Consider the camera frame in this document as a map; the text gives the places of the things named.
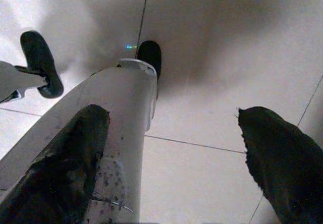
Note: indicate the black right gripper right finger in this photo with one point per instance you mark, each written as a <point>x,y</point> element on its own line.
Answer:
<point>282,163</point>

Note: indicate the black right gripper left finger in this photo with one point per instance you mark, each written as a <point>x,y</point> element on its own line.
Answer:
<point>58,163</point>

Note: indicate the silver robot right leg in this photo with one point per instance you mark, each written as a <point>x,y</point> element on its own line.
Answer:
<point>121,95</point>

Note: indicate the silver robot leg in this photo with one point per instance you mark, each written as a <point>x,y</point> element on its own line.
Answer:
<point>121,95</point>
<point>12,80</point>

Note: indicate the silver robot left leg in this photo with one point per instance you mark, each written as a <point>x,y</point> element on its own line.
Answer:
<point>12,80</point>

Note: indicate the black robot left foot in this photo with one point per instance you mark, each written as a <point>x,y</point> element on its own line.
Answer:
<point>38,57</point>

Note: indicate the black robot foot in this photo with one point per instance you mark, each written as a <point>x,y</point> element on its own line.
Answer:
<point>150,55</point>
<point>38,57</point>

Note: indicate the black robot right foot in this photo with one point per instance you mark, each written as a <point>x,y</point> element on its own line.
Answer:
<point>150,55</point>

